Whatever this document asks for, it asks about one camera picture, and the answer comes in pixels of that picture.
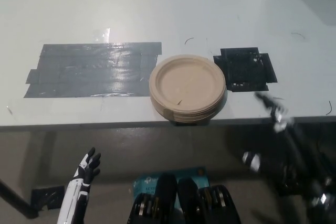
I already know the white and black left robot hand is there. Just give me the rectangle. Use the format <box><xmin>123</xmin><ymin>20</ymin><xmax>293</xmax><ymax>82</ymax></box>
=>
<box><xmin>72</xmin><ymin>147</ymin><xmax>102</xmax><ymax>187</ymax></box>

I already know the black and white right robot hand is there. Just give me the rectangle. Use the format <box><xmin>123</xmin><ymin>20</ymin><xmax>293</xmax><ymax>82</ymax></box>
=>
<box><xmin>254</xmin><ymin>91</ymin><xmax>296</xmax><ymax>134</ymax></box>

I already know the stack of beige paper plates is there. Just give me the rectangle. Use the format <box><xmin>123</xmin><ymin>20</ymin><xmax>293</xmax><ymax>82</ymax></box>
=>
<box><xmin>149</xmin><ymin>54</ymin><xmax>227</xmax><ymax>125</ymax></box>

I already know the black tape on floor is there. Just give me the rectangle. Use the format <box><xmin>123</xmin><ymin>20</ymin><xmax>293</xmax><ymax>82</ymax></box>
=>
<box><xmin>30</xmin><ymin>185</ymin><xmax>66</xmax><ymax>210</ymax></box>

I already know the black tape patch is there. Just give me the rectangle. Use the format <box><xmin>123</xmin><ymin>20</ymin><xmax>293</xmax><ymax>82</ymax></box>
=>
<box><xmin>212</xmin><ymin>46</ymin><xmax>278</xmax><ymax>93</ymax></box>

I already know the black table leg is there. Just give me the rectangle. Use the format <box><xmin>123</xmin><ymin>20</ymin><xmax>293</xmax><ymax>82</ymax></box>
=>
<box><xmin>0</xmin><ymin>178</ymin><xmax>38</xmax><ymax>220</ymax></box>

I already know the teal cardboard box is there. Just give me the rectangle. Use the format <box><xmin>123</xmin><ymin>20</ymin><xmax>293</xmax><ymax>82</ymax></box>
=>
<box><xmin>132</xmin><ymin>166</ymin><xmax>211</xmax><ymax>209</ymax></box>

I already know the clear tape piece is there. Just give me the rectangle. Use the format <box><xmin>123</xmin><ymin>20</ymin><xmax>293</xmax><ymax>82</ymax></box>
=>
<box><xmin>90</xmin><ymin>26</ymin><xmax>112</xmax><ymax>43</ymax></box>

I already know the grey duct tape patch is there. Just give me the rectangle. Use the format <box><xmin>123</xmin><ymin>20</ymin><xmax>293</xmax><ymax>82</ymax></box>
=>
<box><xmin>23</xmin><ymin>41</ymin><xmax>163</xmax><ymax>100</ymax></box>

